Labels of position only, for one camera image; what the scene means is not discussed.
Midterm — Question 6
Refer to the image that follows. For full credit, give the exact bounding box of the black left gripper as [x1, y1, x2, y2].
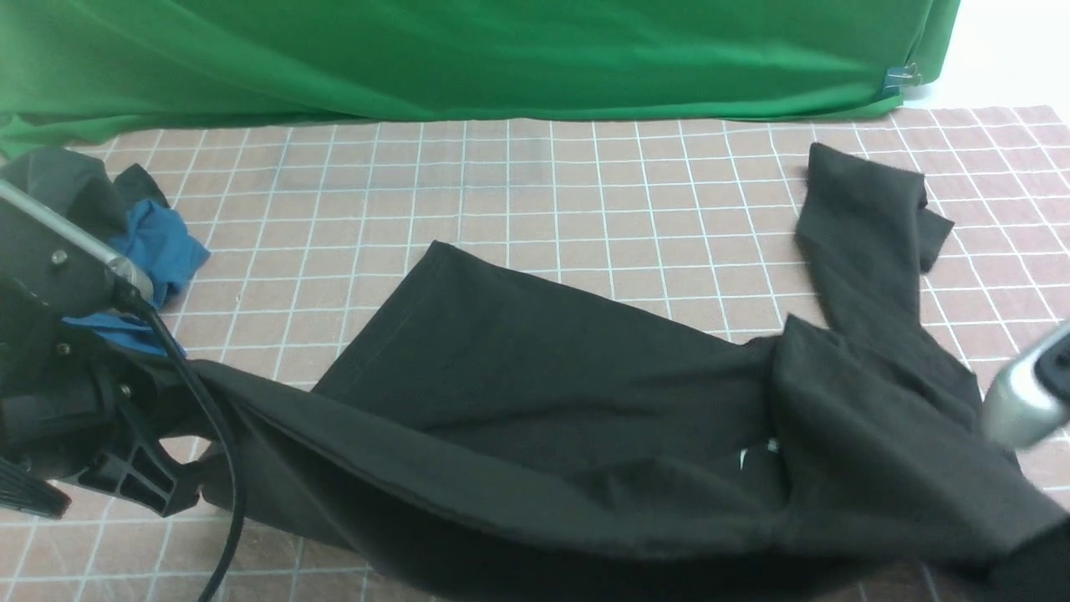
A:
[1, 319, 209, 519]

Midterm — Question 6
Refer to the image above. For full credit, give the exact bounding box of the blue garment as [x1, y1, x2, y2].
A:
[64, 198, 211, 357]

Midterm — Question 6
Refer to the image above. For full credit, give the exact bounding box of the dark teal-gray garment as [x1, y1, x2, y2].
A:
[1, 146, 171, 241]

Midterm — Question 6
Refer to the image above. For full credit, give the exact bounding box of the green backdrop cloth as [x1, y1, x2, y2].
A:
[1, 1, 960, 157]

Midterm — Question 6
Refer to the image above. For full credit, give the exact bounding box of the dark gray long-sleeve top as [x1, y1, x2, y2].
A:
[192, 142, 1067, 601]

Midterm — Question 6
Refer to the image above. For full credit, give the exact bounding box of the black left camera cable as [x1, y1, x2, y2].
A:
[117, 284, 247, 602]

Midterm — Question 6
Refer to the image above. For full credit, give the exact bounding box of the pink checkered tablecloth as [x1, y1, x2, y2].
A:
[0, 106, 1070, 602]

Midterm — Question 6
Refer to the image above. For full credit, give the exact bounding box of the blue binder clip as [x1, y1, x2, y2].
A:
[880, 64, 924, 98]

